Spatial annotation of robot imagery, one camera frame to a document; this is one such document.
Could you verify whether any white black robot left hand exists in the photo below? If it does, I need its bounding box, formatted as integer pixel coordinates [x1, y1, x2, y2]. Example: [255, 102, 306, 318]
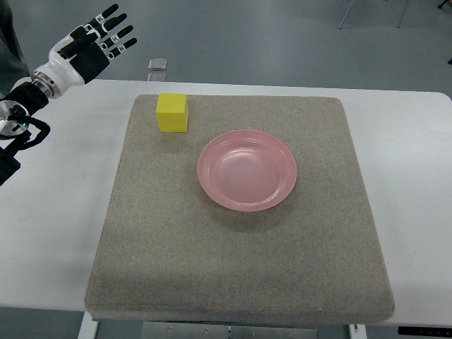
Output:
[31, 4, 137, 98]

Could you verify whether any yellow foam block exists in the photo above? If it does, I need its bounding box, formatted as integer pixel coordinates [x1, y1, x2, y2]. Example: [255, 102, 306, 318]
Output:
[155, 93, 189, 133]

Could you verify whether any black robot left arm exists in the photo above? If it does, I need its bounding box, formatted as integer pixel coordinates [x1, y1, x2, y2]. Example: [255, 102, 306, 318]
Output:
[1, 80, 52, 184]

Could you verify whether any pink plate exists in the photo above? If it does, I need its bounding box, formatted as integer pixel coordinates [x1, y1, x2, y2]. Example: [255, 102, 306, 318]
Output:
[197, 129, 297, 212]

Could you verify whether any small clear floor box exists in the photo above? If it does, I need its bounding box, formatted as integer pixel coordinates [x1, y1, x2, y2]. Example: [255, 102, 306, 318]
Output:
[148, 59, 167, 71]

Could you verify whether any beige fabric mat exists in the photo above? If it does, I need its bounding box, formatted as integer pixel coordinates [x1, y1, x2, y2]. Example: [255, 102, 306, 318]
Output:
[85, 95, 395, 326]

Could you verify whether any white table frame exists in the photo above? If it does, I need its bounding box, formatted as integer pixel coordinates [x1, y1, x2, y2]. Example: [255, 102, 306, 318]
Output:
[77, 312, 368, 338]

